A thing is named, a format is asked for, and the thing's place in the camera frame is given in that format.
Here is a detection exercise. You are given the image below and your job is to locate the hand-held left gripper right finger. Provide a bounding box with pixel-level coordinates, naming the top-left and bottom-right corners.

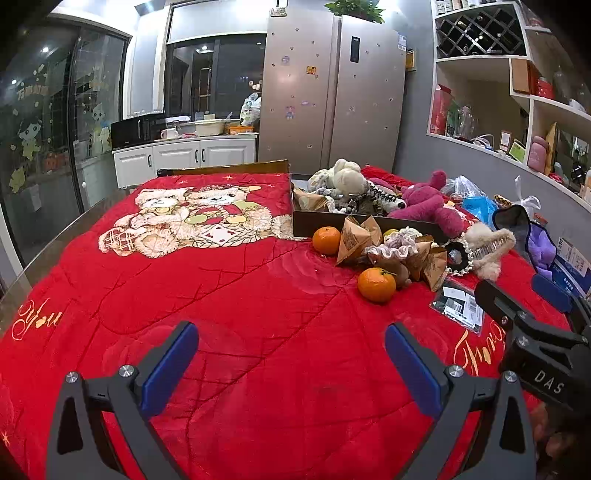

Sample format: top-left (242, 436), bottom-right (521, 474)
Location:
top-left (385, 322), bottom-right (539, 480)

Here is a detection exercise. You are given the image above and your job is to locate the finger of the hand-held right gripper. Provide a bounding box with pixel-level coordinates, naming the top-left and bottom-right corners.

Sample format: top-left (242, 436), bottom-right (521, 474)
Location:
top-left (531, 274), bottom-right (591, 333)
top-left (475, 279), bottom-right (590, 346)

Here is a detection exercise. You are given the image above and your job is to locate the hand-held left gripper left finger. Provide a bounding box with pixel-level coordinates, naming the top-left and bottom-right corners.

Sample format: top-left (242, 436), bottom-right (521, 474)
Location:
top-left (46, 322), bottom-right (200, 480)

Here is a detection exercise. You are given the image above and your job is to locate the cream crochet scrunchie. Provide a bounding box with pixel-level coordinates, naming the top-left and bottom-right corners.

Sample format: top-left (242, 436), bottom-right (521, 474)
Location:
top-left (365, 244), bottom-right (419, 265)

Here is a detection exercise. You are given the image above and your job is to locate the pink plush bear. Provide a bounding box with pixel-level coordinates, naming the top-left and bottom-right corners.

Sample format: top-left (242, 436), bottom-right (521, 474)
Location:
top-left (388, 170), bottom-right (465, 238)

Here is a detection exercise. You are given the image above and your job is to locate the black shallow box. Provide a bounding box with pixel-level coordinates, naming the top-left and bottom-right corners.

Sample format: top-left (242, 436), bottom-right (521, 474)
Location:
top-left (290, 173), bottom-right (451, 243)

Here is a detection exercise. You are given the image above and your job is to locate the grey marble desktop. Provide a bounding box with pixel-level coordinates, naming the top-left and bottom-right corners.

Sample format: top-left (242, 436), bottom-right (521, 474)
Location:
top-left (0, 187), bottom-right (134, 333)

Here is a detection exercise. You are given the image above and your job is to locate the white and blue carton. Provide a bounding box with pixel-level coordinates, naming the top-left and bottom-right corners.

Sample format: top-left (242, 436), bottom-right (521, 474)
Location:
top-left (551, 237), bottom-right (591, 298)

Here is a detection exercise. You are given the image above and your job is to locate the small clear plastic packet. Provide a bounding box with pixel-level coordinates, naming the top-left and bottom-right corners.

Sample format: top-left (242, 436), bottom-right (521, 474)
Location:
top-left (429, 284), bottom-right (485, 335)

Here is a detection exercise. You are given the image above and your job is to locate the purple cloth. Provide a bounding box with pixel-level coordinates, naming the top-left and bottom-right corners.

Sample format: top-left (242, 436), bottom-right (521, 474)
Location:
top-left (526, 222), bottom-right (559, 278)

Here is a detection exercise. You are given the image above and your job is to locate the beige furry hair clip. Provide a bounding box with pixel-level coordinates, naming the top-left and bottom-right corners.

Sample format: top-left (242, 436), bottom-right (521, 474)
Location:
top-left (462, 222), bottom-right (517, 282)

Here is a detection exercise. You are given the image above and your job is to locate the black lace scrunchie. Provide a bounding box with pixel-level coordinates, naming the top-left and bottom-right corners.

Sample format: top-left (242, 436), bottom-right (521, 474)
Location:
top-left (444, 240), bottom-right (472, 278)

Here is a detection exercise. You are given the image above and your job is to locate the dark grey fabric pouch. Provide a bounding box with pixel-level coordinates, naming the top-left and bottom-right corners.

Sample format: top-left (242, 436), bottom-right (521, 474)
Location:
top-left (492, 204), bottom-right (548, 259)

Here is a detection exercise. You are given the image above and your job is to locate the blue plastic bag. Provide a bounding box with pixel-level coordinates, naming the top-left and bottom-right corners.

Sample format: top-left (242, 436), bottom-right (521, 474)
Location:
top-left (462, 196), bottom-right (499, 227)

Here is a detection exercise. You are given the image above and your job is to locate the orange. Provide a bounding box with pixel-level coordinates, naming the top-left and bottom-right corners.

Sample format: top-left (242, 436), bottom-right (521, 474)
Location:
top-left (312, 226), bottom-right (342, 256)
top-left (357, 267), bottom-right (397, 304)

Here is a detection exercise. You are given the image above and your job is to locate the red printed blanket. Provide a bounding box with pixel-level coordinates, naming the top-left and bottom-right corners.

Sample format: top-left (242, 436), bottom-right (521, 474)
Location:
top-left (0, 165), bottom-right (578, 480)

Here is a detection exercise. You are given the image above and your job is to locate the lavender crochet scrunchie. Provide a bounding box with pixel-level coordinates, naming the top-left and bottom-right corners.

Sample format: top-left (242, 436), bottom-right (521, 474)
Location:
top-left (383, 227), bottom-right (423, 247)

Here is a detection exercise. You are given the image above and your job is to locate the clear plastic bag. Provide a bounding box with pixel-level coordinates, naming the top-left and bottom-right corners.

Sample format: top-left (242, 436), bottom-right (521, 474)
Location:
top-left (441, 175), bottom-right (485, 204)

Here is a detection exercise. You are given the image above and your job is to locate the white plush toy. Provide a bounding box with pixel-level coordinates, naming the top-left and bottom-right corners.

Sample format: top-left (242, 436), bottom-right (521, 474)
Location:
top-left (308, 158), bottom-right (370, 199)

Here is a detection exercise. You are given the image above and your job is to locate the red gift box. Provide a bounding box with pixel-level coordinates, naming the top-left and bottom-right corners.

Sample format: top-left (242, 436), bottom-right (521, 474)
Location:
top-left (429, 85), bottom-right (453, 136)

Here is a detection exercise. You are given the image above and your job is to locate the white kitchen cabinet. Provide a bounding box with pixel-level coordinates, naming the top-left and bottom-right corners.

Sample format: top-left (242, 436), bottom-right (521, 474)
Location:
top-left (113, 135), bottom-right (258, 189)

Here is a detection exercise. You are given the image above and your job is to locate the black microwave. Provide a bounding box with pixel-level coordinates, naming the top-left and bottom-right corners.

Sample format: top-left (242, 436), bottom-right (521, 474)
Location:
top-left (111, 113), bottom-right (167, 149)

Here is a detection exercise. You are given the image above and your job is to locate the white basin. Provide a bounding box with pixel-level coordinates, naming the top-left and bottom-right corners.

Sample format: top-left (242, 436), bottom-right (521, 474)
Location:
top-left (194, 119), bottom-right (227, 137)

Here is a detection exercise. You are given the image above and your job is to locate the glass sliding door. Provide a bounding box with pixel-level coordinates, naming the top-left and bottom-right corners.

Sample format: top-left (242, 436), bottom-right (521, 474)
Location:
top-left (0, 28), bottom-right (131, 264)

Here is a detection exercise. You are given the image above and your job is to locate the silver double-door refrigerator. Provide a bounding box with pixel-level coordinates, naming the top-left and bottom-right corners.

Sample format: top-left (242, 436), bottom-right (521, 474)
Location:
top-left (257, 7), bottom-right (407, 175)

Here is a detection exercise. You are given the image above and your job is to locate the white plastic bag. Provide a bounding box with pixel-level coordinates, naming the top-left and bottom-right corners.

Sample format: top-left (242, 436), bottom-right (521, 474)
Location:
top-left (240, 92), bottom-right (262, 126)

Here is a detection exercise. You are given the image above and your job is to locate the dark kitchen window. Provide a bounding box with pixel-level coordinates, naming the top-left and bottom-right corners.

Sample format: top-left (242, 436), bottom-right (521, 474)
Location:
top-left (164, 33), bottom-right (267, 118)

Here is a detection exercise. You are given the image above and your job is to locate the green potted plant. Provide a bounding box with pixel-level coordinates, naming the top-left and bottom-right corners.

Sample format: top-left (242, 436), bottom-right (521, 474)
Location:
top-left (324, 0), bottom-right (385, 24)

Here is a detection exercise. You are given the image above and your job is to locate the white wall shelf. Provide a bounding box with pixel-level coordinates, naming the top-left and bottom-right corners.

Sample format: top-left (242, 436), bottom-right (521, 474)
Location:
top-left (427, 0), bottom-right (591, 199)

